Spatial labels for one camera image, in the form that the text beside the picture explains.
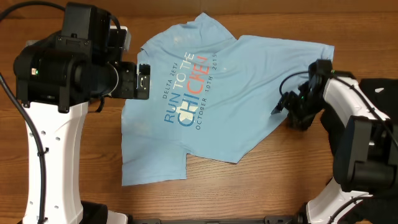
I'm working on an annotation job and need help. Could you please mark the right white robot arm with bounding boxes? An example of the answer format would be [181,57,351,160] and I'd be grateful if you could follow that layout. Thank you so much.
[264,59,397,223]

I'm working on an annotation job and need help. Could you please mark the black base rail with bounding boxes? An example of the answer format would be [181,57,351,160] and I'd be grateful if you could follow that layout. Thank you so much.
[131,215,295,224]

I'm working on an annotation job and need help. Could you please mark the black garment pile right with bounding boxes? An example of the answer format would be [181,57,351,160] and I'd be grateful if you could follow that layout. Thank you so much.
[322,77,392,154]

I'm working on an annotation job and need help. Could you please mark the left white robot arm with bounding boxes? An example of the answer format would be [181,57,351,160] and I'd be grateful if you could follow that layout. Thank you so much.
[10,2,150,223]

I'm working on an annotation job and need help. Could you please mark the light blue printed t-shirt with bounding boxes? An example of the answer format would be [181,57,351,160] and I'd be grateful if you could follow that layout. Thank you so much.
[121,14,335,185]

